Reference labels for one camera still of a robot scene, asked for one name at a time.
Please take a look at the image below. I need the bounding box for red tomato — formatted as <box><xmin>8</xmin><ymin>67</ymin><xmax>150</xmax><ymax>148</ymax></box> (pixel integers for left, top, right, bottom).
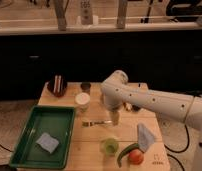
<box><xmin>128</xmin><ymin>149</ymin><xmax>144</xmax><ymax>165</ymax></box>

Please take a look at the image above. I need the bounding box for small yellowish food piece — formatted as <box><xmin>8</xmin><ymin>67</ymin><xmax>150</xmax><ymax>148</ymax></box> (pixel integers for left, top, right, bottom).
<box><xmin>124</xmin><ymin>103</ymin><xmax>132</xmax><ymax>111</ymax></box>

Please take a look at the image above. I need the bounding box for blue sponge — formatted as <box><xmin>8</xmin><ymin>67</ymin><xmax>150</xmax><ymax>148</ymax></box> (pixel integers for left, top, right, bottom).
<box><xmin>36</xmin><ymin>133</ymin><xmax>59</xmax><ymax>154</ymax></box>

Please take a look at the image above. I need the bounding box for dark bowl with chopsticks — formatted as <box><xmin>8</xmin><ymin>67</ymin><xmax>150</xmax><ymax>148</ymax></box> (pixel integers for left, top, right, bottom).
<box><xmin>47</xmin><ymin>75</ymin><xmax>67</xmax><ymax>97</ymax></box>

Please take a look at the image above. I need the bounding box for silver metal fork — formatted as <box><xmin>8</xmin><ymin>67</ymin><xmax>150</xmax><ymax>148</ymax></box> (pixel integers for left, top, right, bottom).
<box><xmin>82</xmin><ymin>120</ymin><xmax>112</xmax><ymax>127</ymax></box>

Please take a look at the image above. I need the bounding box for green plastic tray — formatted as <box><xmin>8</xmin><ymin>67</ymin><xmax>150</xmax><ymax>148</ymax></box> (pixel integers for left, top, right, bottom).
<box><xmin>9</xmin><ymin>105</ymin><xmax>75</xmax><ymax>169</ymax></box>

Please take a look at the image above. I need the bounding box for blue folded cloth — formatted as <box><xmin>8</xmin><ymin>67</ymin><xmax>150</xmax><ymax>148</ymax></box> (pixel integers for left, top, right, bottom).
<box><xmin>137</xmin><ymin>123</ymin><xmax>156</xmax><ymax>153</ymax></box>

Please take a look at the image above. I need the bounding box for black cable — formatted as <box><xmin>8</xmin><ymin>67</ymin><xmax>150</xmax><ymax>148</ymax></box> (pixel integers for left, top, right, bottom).
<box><xmin>164</xmin><ymin>123</ymin><xmax>192</xmax><ymax>171</ymax></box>

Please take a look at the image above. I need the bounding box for green plastic cup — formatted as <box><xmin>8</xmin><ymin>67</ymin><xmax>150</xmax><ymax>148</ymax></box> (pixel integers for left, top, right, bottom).
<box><xmin>100</xmin><ymin>138</ymin><xmax>119</xmax><ymax>156</ymax></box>

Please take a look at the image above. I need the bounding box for small dark cup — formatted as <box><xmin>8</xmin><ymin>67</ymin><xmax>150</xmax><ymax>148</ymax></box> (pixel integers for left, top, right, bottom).
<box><xmin>80</xmin><ymin>82</ymin><xmax>91</xmax><ymax>94</ymax></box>

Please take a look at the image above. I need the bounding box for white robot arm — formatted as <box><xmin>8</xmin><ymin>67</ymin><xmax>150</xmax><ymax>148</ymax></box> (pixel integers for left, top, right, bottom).
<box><xmin>101</xmin><ymin>70</ymin><xmax>202</xmax><ymax>171</ymax></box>

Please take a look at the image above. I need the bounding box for white round container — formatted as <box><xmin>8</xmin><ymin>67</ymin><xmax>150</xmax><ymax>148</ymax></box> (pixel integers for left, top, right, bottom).
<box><xmin>75</xmin><ymin>92</ymin><xmax>90</xmax><ymax>109</ymax></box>

